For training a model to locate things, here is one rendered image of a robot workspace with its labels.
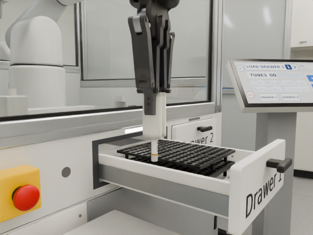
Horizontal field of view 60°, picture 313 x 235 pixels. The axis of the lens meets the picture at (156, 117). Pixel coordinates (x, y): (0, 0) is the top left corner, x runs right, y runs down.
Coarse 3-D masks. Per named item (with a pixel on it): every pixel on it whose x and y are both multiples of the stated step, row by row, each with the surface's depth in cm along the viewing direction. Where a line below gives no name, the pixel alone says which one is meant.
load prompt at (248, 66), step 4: (244, 64) 138; (248, 64) 138; (252, 64) 139; (256, 64) 139; (260, 64) 139; (264, 64) 140; (268, 64) 140; (272, 64) 140; (276, 64) 141; (280, 64) 141; (284, 64) 141; (288, 64) 142; (292, 64) 142; (296, 64) 142; (248, 68) 137; (252, 68) 137; (256, 68) 137; (260, 68) 138; (264, 68) 138; (268, 68) 138; (272, 68) 139; (276, 68) 139; (280, 68) 139; (284, 68) 140; (288, 68) 140; (292, 68) 140; (296, 68) 141
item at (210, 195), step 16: (112, 160) 60; (128, 160) 57; (112, 176) 60; (128, 176) 57; (144, 176) 54; (160, 176) 52; (176, 176) 50; (192, 176) 48; (224, 176) 65; (144, 192) 55; (160, 192) 52; (176, 192) 50; (192, 192) 48; (208, 192) 46; (224, 192) 44; (208, 208) 46; (224, 208) 44
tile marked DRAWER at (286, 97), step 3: (279, 93) 129; (282, 93) 130; (285, 93) 130; (288, 93) 130; (291, 93) 130; (294, 93) 131; (297, 93) 131; (282, 96) 129; (285, 96) 129; (288, 96) 129; (291, 96) 129; (294, 96) 129; (297, 96) 130; (282, 99) 127; (285, 99) 128; (288, 99) 128; (291, 99) 128; (294, 99) 128; (297, 99) 128; (300, 99) 129
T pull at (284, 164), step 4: (268, 160) 51; (272, 160) 51; (276, 160) 51; (280, 160) 51; (284, 160) 51; (288, 160) 51; (268, 164) 51; (272, 164) 50; (276, 164) 50; (280, 164) 48; (284, 164) 48; (288, 164) 50; (280, 168) 47; (284, 168) 47; (280, 172) 47
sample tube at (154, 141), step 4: (152, 140) 42; (156, 140) 42; (152, 144) 42; (156, 144) 42; (152, 148) 42; (156, 148) 43; (152, 152) 43; (156, 152) 43; (152, 156) 43; (156, 156) 43; (152, 160) 43; (156, 160) 43
